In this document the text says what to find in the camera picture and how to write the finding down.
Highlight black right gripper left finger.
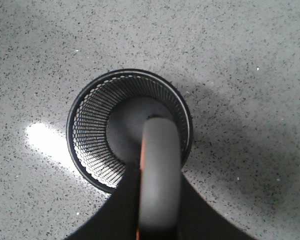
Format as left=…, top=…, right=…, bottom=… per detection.
left=66, top=164, right=141, bottom=240

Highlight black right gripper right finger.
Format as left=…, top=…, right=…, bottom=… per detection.
left=173, top=172, right=260, bottom=240

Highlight grey orange handled scissors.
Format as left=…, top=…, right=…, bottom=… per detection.
left=138, top=117, right=181, bottom=240

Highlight black mesh pen bucket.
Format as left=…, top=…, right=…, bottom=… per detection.
left=66, top=68, right=194, bottom=194

